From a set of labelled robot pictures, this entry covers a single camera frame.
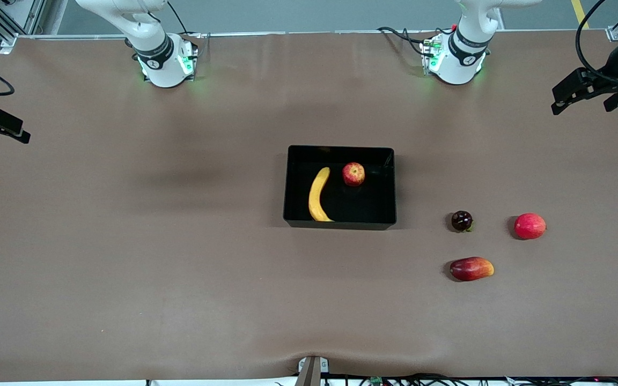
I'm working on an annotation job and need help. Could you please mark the black base cable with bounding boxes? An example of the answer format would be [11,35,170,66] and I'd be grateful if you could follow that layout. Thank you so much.
[378,27,433,57]
[167,0,210,57]

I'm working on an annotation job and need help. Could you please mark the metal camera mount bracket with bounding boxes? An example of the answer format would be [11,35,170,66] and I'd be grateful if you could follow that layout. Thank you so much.
[297,355,330,386]

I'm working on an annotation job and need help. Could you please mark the red yellow mango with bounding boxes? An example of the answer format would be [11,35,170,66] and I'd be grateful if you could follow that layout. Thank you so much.
[450,257,495,282]

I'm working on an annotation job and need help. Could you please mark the yellow banana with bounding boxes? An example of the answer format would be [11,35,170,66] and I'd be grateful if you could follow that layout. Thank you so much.
[308,167,335,222]

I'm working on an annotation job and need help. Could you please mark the black plastic box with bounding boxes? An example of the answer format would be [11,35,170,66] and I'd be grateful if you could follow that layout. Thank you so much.
[283,145,397,231]

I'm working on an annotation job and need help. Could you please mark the round red pomegranate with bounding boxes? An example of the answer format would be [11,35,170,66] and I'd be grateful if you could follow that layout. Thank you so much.
[514,213,547,240]

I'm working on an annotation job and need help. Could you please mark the black right base cable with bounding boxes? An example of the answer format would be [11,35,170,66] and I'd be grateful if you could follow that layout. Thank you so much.
[167,0,210,57]

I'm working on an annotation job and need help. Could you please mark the small red yellow apple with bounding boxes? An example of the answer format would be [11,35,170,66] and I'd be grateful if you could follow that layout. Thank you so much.
[342,162,366,187]

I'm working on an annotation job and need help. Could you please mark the brown table cover mat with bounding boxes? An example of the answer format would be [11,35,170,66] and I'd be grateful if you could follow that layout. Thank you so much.
[0,29,618,382]

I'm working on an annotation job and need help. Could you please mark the black left base cable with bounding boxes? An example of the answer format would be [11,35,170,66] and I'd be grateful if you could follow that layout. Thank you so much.
[378,27,433,57]

